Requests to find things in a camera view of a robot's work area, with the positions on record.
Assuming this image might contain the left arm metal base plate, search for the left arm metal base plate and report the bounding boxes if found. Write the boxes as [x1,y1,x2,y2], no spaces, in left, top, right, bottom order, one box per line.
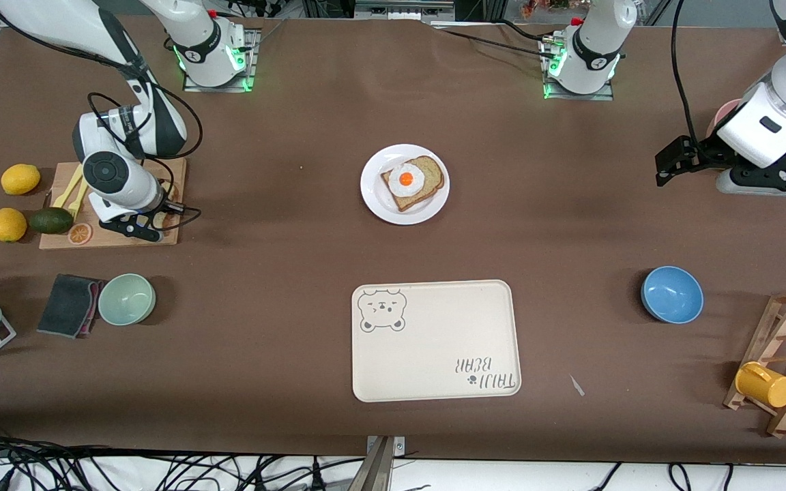
[538,33,615,102]

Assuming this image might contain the grey metal frame bracket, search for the grey metal frame bracket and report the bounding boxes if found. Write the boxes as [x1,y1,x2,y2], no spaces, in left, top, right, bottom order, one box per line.
[354,0,456,23]

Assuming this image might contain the cream bear print tray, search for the cream bear print tray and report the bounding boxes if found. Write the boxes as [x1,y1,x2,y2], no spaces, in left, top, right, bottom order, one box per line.
[351,280,523,403]

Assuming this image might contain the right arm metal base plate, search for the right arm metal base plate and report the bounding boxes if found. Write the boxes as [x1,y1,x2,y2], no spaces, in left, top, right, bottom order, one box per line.
[181,27,261,93]

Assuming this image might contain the wooden mug rack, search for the wooden mug rack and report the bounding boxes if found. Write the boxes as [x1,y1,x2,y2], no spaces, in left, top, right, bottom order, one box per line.
[723,288,786,438]

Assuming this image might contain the dark green avocado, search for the dark green avocado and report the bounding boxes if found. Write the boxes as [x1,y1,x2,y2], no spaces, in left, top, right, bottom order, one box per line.
[28,207,74,235]

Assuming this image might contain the white round plate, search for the white round plate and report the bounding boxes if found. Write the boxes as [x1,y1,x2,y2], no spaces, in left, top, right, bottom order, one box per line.
[360,144,450,226]

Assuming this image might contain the wooden cutting board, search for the wooden cutting board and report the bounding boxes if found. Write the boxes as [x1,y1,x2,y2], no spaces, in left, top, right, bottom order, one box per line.
[39,158,188,250]

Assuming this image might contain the black cable on table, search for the black cable on table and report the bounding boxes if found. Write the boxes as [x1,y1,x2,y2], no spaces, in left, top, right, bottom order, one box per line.
[432,19,557,59]

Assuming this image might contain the blue bowl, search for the blue bowl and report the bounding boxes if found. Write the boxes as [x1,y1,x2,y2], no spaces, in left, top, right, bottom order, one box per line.
[641,266,704,325]

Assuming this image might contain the yellow mug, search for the yellow mug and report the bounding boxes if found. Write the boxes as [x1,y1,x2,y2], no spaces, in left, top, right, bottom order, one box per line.
[735,361,786,409]

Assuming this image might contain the round orange yellow citrus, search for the round orange yellow citrus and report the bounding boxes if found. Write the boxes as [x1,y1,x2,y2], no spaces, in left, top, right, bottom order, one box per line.
[0,207,28,243]

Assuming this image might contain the yellow plastic knife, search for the yellow plastic knife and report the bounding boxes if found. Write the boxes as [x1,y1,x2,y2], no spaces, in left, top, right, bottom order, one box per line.
[51,164,85,209]

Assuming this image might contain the tangled black floor cables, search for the tangled black floor cables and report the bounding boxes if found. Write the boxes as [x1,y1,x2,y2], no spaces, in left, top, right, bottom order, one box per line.
[0,419,366,491]

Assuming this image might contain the yellow lemon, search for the yellow lemon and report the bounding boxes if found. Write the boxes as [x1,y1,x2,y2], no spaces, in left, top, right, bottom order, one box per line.
[1,164,42,196]

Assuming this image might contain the dark grey cloth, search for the dark grey cloth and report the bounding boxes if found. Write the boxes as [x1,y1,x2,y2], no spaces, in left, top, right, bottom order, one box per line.
[37,273,104,339]

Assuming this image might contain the pale green bowl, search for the pale green bowl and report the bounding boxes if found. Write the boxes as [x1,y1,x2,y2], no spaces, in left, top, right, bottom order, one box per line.
[98,273,157,327]

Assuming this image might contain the fried egg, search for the fried egg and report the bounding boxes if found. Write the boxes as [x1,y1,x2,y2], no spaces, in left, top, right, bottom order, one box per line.
[388,161,426,199]

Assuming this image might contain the pink bowl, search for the pink bowl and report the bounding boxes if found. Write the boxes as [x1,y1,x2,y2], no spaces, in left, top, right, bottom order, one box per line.
[705,98,743,140]

